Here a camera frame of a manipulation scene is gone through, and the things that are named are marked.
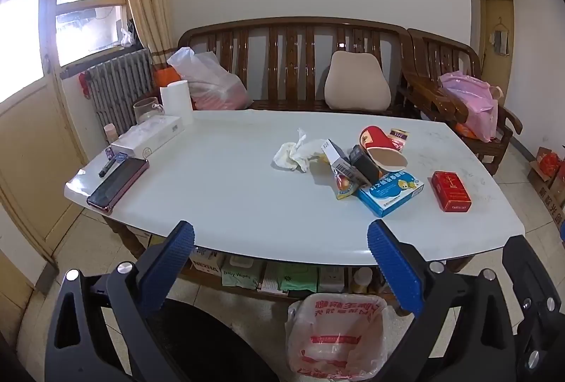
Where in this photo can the orange bag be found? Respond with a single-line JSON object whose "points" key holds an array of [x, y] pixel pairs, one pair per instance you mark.
{"points": [[164, 77]]}

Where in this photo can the small jar with white lid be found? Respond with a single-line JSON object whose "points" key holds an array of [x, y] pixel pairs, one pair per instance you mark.
{"points": [[362, 280]]}

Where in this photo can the small pink bottle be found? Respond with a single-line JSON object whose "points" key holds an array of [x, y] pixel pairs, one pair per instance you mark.
{"points": [[109, 134]]}

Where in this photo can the small blue packet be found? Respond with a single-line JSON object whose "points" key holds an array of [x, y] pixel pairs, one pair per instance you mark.
{"points": [[115, 153]]}

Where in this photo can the thin booklet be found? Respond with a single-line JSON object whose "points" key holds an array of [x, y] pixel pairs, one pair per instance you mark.
{"points": [[269, 280]]}

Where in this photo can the cardboard box with red bag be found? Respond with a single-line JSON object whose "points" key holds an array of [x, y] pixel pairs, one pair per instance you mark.
{"points": [[549, 163]]}

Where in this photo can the black box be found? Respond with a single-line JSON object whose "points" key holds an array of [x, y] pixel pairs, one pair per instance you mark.
{"points": [[365, 165]]}

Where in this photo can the yellow snack wrapper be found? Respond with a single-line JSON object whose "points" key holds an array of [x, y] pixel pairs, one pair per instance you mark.
{"points": [[344, 187]]}

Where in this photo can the blue medicine box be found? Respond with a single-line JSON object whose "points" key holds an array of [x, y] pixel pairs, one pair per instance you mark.
{"points": [[388, 194]]}

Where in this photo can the bin with printed plastic liner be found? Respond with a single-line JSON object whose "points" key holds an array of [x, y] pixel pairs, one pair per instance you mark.
{"points": [[335, 342]]}

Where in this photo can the baby wipes pack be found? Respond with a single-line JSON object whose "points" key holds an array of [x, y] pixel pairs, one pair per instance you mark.
{"points": [[238, 274]]}

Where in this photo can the blue and grey small box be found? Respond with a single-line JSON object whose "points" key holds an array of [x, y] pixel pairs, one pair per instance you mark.
{"points": [[340, 156]]}

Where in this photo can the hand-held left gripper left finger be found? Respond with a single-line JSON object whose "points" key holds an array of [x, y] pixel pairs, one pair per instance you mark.
{"points": [[170, 260]]}

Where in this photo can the small white plastic bag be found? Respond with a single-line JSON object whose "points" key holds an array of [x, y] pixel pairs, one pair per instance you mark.
{"points": [[126, 38]]}

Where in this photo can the green pack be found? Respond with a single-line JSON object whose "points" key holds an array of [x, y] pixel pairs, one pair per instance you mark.
{"points": [[298, 278]]}

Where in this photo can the yellow door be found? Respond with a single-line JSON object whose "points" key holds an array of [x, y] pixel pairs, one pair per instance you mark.
{"points": [[490, 68]]}

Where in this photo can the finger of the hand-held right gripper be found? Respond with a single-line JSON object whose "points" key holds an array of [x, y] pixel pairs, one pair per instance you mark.
{"points": [[561, 228], [536, 289]]}

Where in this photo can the red cloth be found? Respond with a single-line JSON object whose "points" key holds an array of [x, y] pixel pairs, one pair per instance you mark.
{"points": [[84, 84]]}

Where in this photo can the wooden armchair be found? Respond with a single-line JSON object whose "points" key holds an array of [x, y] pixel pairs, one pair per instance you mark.
{"points": [[426, 97]]}

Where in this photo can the grey radiator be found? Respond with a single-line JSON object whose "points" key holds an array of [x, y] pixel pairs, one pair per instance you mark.
{"points": [[119, 81]]}

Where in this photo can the wooden balcony door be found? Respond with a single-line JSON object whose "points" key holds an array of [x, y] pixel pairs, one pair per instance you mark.
{"points": [[31, 134]]}

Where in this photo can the white carton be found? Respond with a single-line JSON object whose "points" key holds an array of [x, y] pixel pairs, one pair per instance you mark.
{"points": [[206, 263]]}

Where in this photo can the red paper cup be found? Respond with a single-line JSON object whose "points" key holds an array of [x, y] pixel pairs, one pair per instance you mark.
{"points": [[373, 137]]}

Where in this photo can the white paper towel roll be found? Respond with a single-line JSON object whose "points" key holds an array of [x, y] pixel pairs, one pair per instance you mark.
{"points": [[176, 101]]}

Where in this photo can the long wooden bench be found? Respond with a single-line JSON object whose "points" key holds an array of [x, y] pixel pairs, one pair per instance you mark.
{"points": [[291, 23]]}

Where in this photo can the black marker pen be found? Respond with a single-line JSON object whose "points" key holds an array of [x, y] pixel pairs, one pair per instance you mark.
{"points": [[107, 167]]}

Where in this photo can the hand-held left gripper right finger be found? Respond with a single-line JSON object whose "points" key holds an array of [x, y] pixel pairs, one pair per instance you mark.
{"points": [[395, 271]]}

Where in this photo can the glass mug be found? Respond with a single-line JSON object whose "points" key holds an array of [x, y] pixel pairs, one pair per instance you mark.
{"points": [[145, 110]]}

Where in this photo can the smartphone with red case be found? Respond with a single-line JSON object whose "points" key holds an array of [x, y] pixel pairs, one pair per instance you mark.
{"points": [[117, 185]]}

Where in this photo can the small red and yellow box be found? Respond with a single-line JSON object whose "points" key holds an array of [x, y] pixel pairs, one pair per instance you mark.
{"points": [[399, 137]]}

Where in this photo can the long white box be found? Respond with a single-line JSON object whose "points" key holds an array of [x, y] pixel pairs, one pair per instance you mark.
{"points": [[148, 137]]}

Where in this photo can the pink plastic bag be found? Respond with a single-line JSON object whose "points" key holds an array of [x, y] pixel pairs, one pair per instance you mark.
{"points": [[474, 103]]}

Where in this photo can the beige cushion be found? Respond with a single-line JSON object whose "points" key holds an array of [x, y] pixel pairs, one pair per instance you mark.
{"points": [[357, 81]]}

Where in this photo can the hanger with cloths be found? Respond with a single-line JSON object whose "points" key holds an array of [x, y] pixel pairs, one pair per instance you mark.
{"points": [[501, 42]]}

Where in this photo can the white tissue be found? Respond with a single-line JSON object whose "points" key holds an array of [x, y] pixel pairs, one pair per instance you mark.
{"points": [[289, 154]]}

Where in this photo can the red cigarette box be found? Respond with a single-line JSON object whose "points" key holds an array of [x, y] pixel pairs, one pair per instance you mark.
{"points": [[450, 190]]}

